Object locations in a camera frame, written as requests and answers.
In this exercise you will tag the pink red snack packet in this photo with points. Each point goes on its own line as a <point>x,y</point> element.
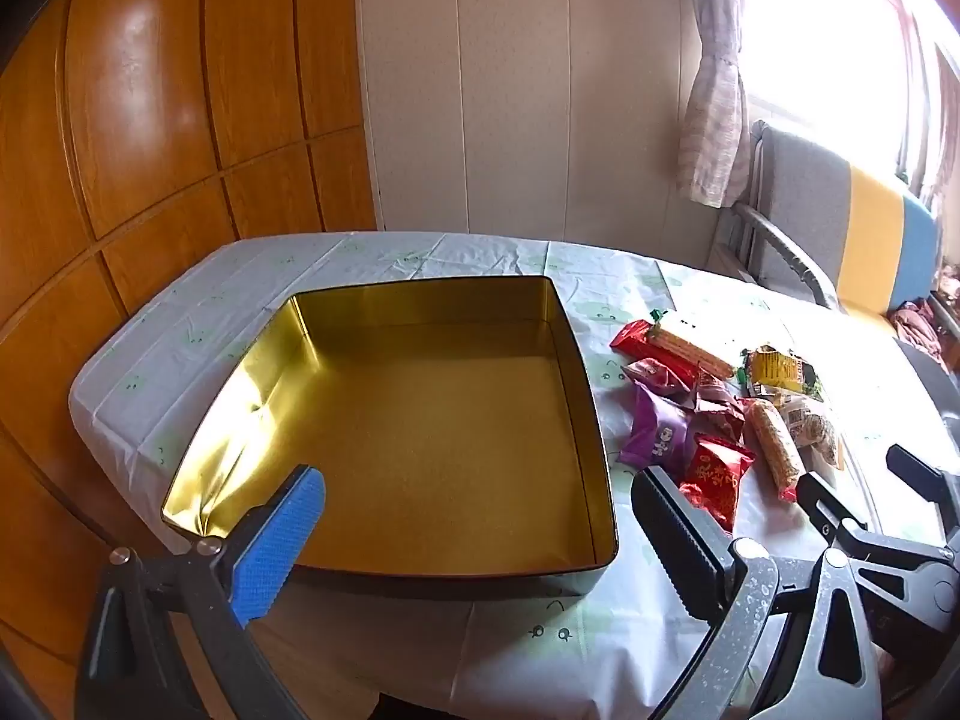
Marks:
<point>656,375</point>

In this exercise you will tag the gold tin box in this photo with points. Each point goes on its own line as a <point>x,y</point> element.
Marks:
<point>420,420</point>

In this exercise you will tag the wooden wardrobe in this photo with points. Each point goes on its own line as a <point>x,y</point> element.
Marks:
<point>150,90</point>

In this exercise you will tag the pink cloth pile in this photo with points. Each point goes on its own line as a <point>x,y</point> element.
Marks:
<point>919,322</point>

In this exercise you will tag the purple snack packet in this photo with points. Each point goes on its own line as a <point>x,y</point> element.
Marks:
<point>660,431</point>

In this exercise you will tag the grey yellow blue padded chair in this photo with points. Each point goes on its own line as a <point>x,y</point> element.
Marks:
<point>817,195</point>

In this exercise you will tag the pale patterned curtain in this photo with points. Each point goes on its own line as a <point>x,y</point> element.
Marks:
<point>946,135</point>
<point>712,105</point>

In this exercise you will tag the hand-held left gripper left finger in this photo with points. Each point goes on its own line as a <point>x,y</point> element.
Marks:
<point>277,540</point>

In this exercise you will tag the clear nut brittle packet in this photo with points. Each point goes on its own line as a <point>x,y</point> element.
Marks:
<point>814,427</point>

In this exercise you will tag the window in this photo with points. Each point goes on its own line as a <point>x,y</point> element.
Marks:
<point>825,37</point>

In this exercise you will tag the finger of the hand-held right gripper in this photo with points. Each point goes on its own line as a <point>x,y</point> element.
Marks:
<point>919,469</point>
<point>829,514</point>

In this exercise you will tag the red packet with gold print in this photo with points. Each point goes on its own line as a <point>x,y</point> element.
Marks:
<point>716,476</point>

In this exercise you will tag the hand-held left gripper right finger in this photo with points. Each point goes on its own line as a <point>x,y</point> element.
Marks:
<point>675,532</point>

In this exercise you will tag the puffed rice bar packet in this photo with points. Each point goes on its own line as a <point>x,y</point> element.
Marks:
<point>772,446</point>

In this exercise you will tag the yellow black snack packet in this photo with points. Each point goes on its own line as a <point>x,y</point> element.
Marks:
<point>780,369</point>

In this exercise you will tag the small dark red candy packet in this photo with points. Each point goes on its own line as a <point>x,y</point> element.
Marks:
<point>716,405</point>

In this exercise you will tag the long red snack packet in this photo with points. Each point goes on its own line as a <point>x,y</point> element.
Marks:
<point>634,337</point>

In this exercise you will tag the wafer packet with green ends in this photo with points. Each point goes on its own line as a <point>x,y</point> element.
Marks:
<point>694,345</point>

